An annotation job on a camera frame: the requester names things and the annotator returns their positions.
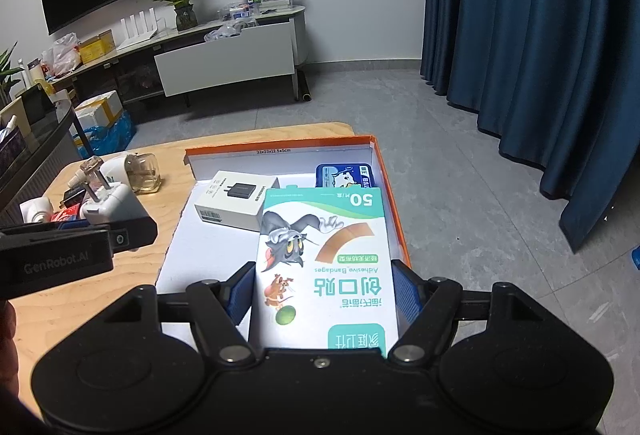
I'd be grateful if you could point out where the orange cardboard box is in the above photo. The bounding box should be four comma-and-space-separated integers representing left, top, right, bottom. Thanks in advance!
155, 134, 412, 352

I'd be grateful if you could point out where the black rolled mat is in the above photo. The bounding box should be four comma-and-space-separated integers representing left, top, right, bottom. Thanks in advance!
295, 70, 314, 103

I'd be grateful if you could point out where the clear square bottle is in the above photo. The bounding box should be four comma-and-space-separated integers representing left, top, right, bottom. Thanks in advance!
125, 152, 164, 195

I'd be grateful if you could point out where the brown tube with white cap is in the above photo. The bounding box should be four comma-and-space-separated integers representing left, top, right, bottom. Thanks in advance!
20, 198, 54, 224

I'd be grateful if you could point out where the white power adapter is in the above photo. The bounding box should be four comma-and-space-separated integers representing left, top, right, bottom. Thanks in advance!
79, 182, 151, 227

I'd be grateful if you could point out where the cartoon print bandage box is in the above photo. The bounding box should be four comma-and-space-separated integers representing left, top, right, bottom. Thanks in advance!
250, 188, 399, 352

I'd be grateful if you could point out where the blue plastic bag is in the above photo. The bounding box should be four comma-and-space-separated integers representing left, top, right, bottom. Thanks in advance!
74, 110, 137, 161

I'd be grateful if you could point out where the blue tin case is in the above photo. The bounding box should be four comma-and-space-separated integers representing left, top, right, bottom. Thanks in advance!
314, 164, 377, 191

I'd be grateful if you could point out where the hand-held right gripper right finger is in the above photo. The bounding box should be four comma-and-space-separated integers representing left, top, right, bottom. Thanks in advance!
387, 260, 546, 364

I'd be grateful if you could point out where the white charger box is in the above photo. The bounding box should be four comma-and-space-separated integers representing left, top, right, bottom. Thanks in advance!
193, 170, 280, 232

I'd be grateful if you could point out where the white cabinet drawer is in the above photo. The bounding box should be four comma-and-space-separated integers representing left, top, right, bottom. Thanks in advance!
153, 18, 296, 97

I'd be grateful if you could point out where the red and white plastic bag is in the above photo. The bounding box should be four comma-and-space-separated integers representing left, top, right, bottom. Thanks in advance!
40, 32, 82, 77

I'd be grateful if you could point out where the white router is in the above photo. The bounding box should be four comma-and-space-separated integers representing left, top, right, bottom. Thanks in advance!
119, 10, 169, 49

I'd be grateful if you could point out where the white box with yellow tape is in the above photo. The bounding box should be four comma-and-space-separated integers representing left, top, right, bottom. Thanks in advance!
74, 90, 124, 132

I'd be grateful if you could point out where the grey television cabinet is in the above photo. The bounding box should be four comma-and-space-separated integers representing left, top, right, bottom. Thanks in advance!
49, 4, 307, 110

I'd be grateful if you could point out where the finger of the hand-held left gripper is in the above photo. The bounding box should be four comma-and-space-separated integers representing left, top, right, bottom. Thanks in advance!
102, 214, 158, 252
0, 220, 108, 237

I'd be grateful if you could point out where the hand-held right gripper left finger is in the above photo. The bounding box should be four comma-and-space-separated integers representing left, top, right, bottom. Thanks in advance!
102, 261, 257, 364

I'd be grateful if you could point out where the dark blue curtain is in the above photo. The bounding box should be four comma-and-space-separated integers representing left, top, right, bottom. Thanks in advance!
419, 0, 640, 266

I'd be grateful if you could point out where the clear plastic bag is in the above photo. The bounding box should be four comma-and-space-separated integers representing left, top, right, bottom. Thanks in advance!
204, 22, 247, 43

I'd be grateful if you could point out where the clear plastic container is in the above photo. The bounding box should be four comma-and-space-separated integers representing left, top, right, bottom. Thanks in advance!
218, 0, 294, 22

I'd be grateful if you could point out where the red packet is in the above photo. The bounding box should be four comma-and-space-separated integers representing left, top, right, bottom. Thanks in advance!
50, 204, 84, 222

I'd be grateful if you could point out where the green leafy plant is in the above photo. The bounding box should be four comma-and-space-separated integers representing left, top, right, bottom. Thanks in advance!
0, 42, 25, 102

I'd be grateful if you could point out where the purple box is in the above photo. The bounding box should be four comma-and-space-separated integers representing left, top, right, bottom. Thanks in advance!
0, 115, 32, 177

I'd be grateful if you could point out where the black glass side table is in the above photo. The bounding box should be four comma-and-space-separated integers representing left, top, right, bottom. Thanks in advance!
0, 99, 87, 217

